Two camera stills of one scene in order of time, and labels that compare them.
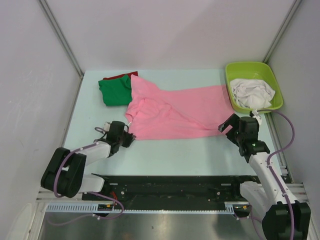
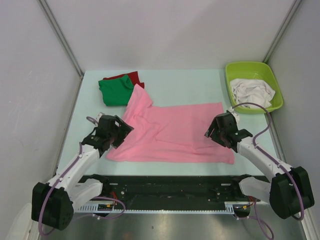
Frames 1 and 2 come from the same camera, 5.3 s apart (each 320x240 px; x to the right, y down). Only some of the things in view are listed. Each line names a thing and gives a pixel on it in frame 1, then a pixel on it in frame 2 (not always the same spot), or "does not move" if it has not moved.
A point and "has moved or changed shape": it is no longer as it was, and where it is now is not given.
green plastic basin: [258, 71] does not move
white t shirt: [253, 93] does not move
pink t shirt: [153, 113] has moved or changed shape
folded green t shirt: [116, 91] does not move
